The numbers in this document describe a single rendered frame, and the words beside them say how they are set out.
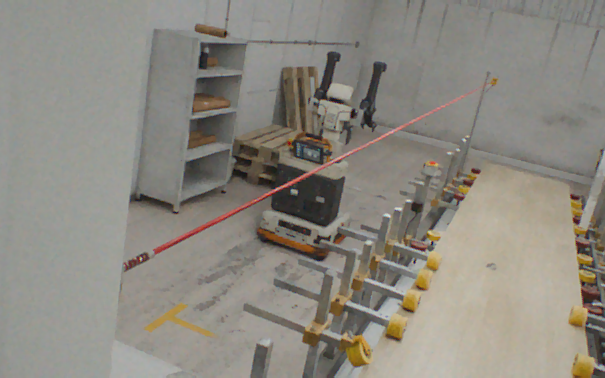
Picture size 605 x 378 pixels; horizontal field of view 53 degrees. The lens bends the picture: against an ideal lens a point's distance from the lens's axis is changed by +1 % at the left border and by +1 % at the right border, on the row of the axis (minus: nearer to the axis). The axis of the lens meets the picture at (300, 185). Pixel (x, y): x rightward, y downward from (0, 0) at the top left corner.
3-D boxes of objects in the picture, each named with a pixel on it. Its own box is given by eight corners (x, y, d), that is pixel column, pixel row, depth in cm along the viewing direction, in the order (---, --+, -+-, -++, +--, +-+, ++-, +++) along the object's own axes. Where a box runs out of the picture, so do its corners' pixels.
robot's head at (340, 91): (348, 99, 499) (354, 85, 505) (325, 94, 506) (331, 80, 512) (349, 109, 512) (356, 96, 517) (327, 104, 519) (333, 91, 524)
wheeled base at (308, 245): (322, 260, 486) (328, 232, 479) (254, 236, 507) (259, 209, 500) (349, 237, 547) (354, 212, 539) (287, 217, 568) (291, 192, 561)
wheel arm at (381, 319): (272, 285, 231) (274, 277, 230) (276, 282, 234) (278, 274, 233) (396, 331, 215) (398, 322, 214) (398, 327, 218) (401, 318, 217)
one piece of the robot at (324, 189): (324, 240, 491) (344, 143, 467) (265, 221, 509) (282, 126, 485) (337, 230, 521) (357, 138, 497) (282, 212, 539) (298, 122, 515)
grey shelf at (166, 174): (135, 200, 547) (153, 28, 503) (189, 181, 628) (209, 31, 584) (176, 214, 533) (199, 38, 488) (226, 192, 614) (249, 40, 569)
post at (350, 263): (323, 360, 234) (348, 248, 220) (326, 356, 237) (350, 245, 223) (331, 364, 232) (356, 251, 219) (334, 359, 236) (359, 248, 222)
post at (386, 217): (360, 308, 278) (383, 213, 265) (362, 305, 282) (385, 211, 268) (367, 311, 277) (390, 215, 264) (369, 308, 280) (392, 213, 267)
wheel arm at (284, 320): (242, 310, 208) (244, 303, 208) (246, 307, 211) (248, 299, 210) (339, 348, 197) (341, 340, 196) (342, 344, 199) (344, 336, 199)
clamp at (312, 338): (299, 341, 198) (302, 328, 197) (314, 324, 210) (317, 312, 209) (316, 348, 196) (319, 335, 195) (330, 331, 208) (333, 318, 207)
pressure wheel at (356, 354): (354, 372, 193) (343, 350, 193) (361, 361, 201) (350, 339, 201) (370, 367, 191) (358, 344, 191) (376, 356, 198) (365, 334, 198)
